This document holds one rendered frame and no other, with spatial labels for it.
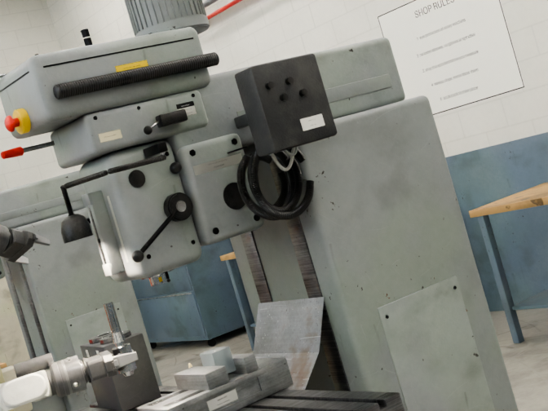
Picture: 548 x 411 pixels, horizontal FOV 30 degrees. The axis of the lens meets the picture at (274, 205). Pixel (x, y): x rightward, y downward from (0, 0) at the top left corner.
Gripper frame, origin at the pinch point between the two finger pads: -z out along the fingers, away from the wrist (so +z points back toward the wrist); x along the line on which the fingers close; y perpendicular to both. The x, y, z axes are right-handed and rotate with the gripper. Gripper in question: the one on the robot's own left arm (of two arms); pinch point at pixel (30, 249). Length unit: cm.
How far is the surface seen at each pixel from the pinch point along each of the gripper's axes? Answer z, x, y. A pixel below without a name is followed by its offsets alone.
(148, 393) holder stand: -16, 18, -56
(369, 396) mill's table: 1, 92, -99
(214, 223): 3, 69, -38
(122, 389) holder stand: -9, 16, -55
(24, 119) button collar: 48, 57, -14
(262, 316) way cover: -37, 48, -44
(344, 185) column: -24, 94, -34
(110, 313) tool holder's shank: 14, 38, -49
